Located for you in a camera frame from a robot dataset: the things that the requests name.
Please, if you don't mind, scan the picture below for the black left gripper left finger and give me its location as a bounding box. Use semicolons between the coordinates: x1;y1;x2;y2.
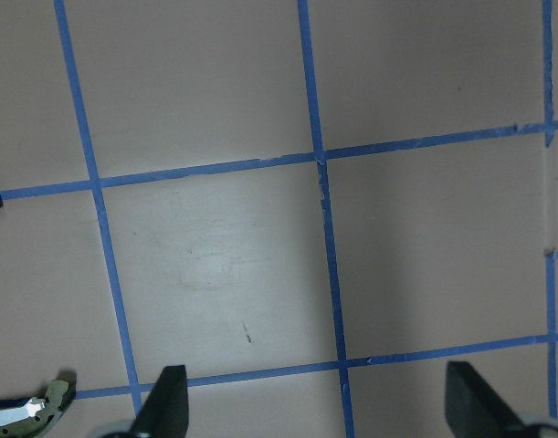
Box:
130;365;189;438

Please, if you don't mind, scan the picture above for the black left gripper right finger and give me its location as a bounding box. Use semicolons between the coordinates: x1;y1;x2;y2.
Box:
445;361;529;438

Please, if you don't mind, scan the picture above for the olive curved brake shoe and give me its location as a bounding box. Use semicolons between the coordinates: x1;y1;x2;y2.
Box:
0;370;77;437

